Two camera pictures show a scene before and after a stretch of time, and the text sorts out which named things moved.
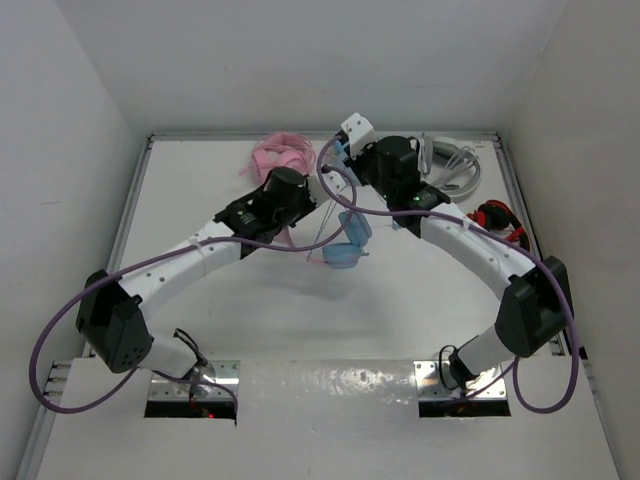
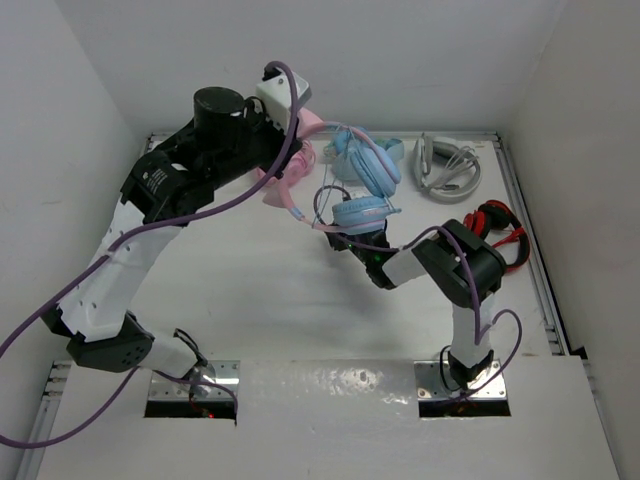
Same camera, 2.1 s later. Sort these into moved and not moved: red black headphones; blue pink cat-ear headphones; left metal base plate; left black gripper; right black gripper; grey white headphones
Moved: left black gripper; blue pink cat-ear headphones; right black gripper
Not moved: left metal base plate; red black headphones; grey white headphones
